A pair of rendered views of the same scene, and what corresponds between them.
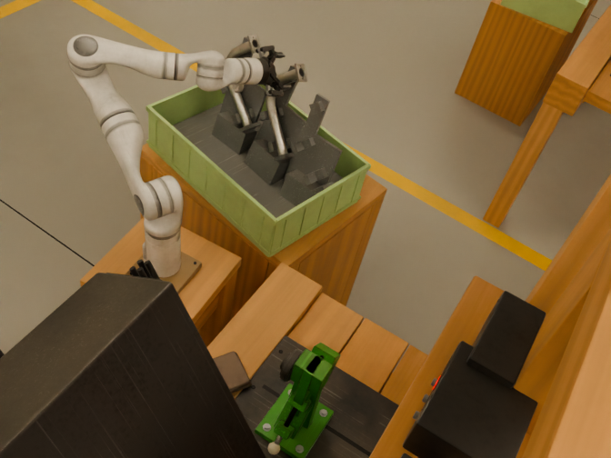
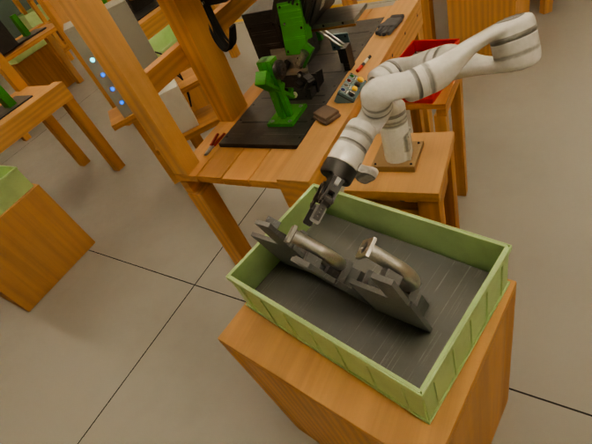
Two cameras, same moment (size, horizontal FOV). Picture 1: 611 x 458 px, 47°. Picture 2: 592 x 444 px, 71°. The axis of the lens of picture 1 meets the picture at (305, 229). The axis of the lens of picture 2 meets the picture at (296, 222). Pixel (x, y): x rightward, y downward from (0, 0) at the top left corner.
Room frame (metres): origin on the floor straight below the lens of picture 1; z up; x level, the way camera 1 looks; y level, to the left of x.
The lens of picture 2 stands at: (2.36, 0.40, 1.79)
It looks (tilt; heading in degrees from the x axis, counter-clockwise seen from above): 42 degrees down; 203
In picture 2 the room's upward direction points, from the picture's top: 25 degrees counter-clockwise
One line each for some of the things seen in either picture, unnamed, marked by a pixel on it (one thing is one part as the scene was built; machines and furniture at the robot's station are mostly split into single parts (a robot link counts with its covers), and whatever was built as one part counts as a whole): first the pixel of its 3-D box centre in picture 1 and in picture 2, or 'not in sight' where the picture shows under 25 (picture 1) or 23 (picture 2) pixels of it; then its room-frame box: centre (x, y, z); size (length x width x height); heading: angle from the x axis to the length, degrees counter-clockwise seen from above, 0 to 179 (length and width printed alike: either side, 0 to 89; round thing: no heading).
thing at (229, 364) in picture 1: (229, 372); (326, 114); (0.87, 0.10, 0.91); 0.10 x 0.08 x 0.03; 37
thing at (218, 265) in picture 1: (164, 273); (400, 165); (1.18, 0.36, 0.83); 0.32 x 0.32 x 0.04; 73
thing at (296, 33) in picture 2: not in sight; (296, 25); (0.53, 0.02, 1.17); 0.13 x 0.12 x 0.20; 159
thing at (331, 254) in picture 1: (252, 243); (380, 373); (1.73, 0.18, 0.39); 0.68 x 0.52 x 0.79; 59
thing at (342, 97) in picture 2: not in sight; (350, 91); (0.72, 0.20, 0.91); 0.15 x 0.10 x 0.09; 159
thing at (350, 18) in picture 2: not in sight; (321, 20); (0.40, 0.11, 1.11); 0.39 x 0.16 x 0.03; 69
